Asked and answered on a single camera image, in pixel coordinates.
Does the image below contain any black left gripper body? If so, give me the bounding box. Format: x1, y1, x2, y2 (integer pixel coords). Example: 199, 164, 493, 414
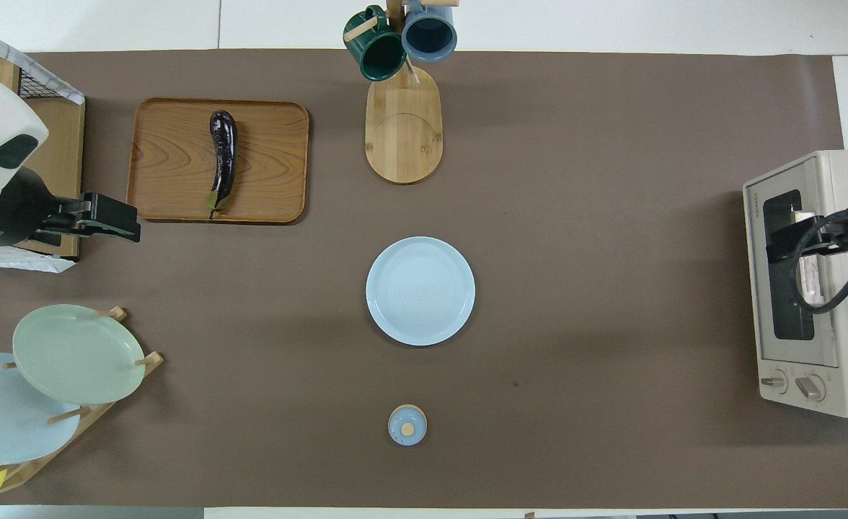
35, 192, 141, 243

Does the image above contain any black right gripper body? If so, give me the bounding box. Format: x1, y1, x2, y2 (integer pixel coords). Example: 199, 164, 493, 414
769, 207, 848, 253

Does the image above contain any glass oven door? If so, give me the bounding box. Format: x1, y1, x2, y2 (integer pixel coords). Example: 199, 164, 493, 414
743, 162, 839, 368

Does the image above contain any dark purple eggplant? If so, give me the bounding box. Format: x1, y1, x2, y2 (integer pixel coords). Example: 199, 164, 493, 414
208, 110, 239, 217

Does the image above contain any light blue ceramic plate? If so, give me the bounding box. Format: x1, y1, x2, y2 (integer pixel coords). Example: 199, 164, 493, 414
366, 236, 476, 347
0, 352, 82, 465

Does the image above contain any stepped wooden shelf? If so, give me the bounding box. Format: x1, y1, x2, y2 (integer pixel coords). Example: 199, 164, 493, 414
0, 54, 86, 259

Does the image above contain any rectangular wooden tray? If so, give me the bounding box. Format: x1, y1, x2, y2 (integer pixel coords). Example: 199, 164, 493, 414
127, 98, 310, 225

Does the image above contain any pale green ceramic plate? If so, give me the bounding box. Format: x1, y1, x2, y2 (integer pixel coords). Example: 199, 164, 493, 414
12, 304, 145, 405

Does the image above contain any wooden plate rack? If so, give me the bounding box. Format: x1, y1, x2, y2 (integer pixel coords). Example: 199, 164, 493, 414
0, 306, 164, 494

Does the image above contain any brown table mat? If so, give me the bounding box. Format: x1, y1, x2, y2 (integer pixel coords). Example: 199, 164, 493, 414
0, 49, 848, 509

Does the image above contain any wooden mug tree stand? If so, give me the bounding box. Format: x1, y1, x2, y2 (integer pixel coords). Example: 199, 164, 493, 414
343, 0, 461, 185

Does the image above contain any dark green mug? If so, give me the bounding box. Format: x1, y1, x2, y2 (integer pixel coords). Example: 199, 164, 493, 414
343, 6, 407, 81

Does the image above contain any blue mug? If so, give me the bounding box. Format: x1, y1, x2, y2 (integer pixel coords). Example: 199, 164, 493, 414
401, 0, 458, 63

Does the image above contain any black wire basket white liner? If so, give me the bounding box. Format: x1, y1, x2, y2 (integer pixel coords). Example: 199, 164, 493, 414
0, 16, 86, 273

